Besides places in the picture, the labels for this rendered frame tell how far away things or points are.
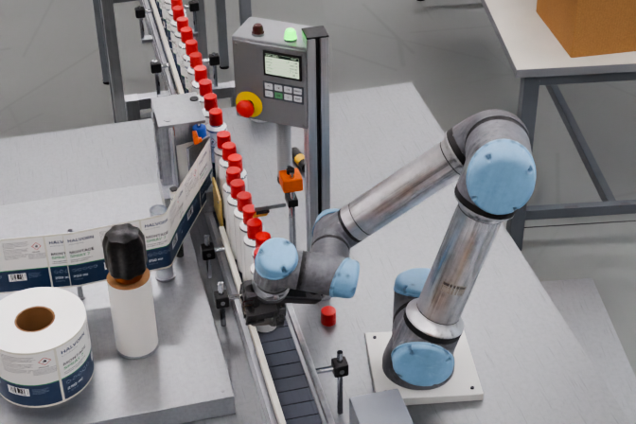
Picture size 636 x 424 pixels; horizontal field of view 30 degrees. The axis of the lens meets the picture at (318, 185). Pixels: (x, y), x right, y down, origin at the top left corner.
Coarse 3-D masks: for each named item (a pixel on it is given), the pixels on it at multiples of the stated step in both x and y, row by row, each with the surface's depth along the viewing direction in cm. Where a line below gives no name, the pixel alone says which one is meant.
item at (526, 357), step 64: (128, 128) 332; (256, 128) 331; (384, 128) 330; (0, 192) 307; (64, 192) 306; (256, 192) 305; (448, 192) 304; (384, 256) 282; (512, 256) 282; (320, 320) 264; (384, 320) 264; (512, 320) 263; (512, 384) 246; (576, 384) 246
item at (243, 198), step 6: (240, 192) 260; (246, 192) 260; (240, 198) 259; (246, 198) 259; (240, 204) 259; (246, 204) 259; (234, 210) 262; (240, 210) 260; (234, 216) 262; (240, 216) 260; (240, 252) 266; (240, 258) 267; (240, 264) 268; (240, 270) 269
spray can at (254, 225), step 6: (252, 222) 251; (258, 222) 251; (252, 228) 250; (258, 228) 251; (252, 234) 251; (246, 240) 253; (252, 240) 252; (246, 246) 253; (252, 246) 252; (246, 252) 254; (246, 258) 255; (246, 264) 256; (246, 270) 257; (246, 276) 258
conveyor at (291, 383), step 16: (224, 224) 285; (272, 336) 252; (288, 336) 252; (272, 352) 248; (288, 352) 248; (272, 368) 244; (288, 368) 244; (288, 384) 240; (304, 384) 240; (288, 400) 236; (304, 400) 236; (288, 416) 233; (304, 416) 233
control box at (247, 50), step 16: (240, 32) 239; (272, 32) 238; (240, 48) 238; (256, 48) 236; (272, 48) 235; (288, 48) 234; (304, 48) 233; (240, 64) 240; (256, 64) 239; (304, 64) 234; (240, 80) 242; (256, 80) 241; (272, 80) 239; (288, 80) 238; (304, 80) 237; (240, 96) 244; (256, 96) 243; (304, 96) 239; (256, 112) 245; (272, 112) 244; (288, 112) 242; (304, 112) 241; (304, 128) 243
